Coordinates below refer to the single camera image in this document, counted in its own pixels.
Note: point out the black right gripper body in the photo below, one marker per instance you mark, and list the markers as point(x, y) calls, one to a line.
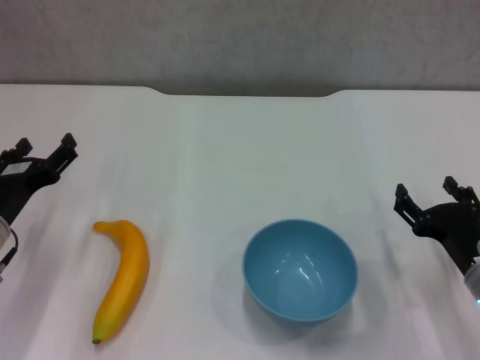
point(455, 228)

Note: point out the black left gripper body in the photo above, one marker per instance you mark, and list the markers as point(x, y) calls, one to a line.
point(18, 187)

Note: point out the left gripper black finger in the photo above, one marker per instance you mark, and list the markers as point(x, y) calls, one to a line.
point(63, 153)
point(22, 145)

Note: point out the blue bowl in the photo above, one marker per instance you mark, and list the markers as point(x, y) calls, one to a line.
point(300, 273)

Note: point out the yellow banana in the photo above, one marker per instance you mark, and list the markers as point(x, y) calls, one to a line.
point(125, 270)

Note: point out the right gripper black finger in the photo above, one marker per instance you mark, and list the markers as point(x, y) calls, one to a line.
point(459, 193)
point(410, 212)

